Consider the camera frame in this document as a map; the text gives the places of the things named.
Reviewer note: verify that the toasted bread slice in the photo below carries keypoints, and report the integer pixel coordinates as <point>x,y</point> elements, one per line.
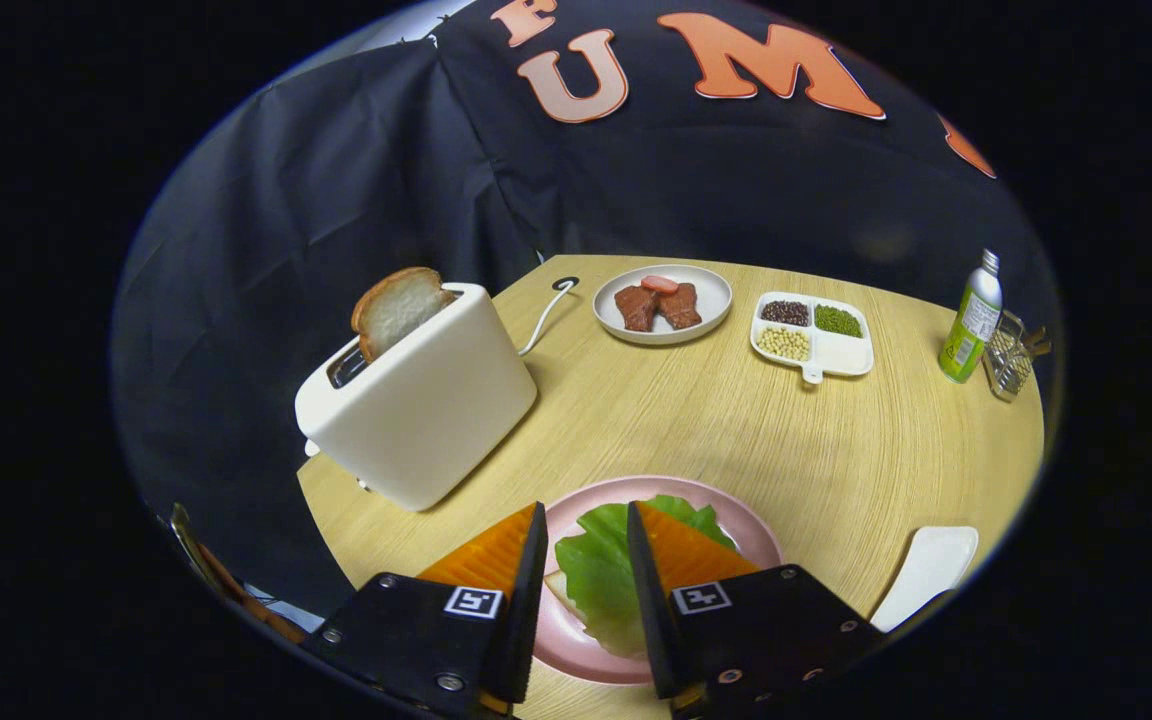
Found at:
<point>396,310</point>

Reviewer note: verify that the cream white toaster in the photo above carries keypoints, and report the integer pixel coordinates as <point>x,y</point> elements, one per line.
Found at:
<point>426,410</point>

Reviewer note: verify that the pile of green mung beans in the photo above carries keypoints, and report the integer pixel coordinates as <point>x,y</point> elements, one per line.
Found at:
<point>838,320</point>

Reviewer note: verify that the pink round plate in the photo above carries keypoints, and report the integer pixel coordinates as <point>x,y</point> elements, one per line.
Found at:
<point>748,530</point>

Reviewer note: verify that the silver bottle with green label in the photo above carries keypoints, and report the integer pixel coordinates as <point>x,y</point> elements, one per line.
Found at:
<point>971,325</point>

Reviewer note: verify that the pink sausage slice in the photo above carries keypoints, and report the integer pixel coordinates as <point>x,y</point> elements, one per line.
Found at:
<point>660,284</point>

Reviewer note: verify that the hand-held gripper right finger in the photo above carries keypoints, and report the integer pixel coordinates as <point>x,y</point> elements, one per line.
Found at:
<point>644,600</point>

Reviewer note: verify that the round white plate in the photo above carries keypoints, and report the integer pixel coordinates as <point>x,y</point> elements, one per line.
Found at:
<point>711,300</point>

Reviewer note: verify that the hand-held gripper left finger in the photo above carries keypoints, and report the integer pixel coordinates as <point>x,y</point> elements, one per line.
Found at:
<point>531,600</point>

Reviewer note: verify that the green lettuce leaf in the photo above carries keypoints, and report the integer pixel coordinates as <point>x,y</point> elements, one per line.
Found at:
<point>596,570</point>

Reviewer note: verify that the pile of dark red beans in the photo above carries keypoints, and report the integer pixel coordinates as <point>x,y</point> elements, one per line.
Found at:
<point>785,312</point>

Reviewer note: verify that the red-brown meat piece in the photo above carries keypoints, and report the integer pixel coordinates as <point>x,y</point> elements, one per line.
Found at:
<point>635,308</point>
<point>681,307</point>

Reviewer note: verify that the white bread slice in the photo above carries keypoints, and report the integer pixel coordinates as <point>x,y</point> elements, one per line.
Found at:
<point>556,587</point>

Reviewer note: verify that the pile of yellow soybeans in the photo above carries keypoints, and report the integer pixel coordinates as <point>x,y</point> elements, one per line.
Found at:
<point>783,343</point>

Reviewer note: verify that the white divided dish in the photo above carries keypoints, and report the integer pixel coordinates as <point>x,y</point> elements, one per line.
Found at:
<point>841,355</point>

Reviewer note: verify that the white square plate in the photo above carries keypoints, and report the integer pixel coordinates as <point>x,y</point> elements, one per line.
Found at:
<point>926,570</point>

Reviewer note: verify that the brown curved chair edge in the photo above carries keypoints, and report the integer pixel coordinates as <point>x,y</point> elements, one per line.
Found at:
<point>226,585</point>

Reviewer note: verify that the black backdrop cloth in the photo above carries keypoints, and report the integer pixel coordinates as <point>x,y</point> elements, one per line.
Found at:
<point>336,200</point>

